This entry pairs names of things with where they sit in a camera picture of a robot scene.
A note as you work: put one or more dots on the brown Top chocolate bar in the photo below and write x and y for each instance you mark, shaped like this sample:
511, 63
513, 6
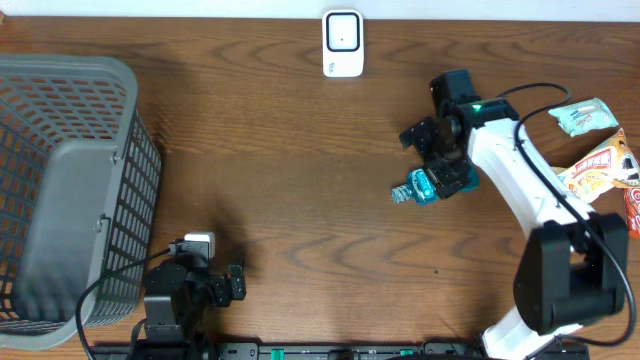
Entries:
631, 198

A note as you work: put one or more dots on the teal wet wipes pack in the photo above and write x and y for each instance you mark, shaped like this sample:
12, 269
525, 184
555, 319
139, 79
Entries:
582, 117

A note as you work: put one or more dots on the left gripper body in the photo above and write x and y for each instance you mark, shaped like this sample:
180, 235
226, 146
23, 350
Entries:
217, 288

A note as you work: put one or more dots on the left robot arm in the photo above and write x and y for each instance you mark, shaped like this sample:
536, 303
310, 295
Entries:
178, 292

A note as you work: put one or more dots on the white barcode scanner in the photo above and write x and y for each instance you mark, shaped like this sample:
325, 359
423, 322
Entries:
342, 43

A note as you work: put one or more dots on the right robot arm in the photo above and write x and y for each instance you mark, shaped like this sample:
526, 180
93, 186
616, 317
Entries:
573, 271

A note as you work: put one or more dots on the blue mouthwash bottle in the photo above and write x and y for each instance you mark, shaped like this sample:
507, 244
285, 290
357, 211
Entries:
428, 185

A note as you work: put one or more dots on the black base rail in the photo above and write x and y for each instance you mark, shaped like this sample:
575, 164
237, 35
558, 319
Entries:
253, 351

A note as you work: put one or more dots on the yellow snack bag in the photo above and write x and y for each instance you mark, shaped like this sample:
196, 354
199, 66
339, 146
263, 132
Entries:
611, 164

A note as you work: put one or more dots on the grey plastic shopping basket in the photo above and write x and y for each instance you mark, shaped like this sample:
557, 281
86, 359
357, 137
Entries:
79, 182

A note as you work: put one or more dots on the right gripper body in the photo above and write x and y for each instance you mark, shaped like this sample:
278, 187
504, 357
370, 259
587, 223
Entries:
444, 163

